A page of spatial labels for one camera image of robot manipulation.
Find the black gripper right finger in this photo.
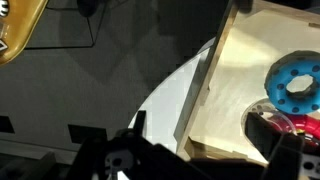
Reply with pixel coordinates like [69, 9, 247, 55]
[245, 112, 304, 180]

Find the wooden slatted tray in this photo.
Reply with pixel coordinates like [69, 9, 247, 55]
[175, 0, 320, 164]

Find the red ring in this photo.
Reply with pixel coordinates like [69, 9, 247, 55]
[263, 111, 320, 153]

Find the yellow curved object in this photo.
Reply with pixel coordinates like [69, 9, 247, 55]
[0, 0, 49, 65]

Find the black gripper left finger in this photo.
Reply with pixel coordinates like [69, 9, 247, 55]
[65, 110, 147, 180]

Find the clear plastic ring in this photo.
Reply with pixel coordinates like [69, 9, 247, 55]
[240, 98, 298, 141]

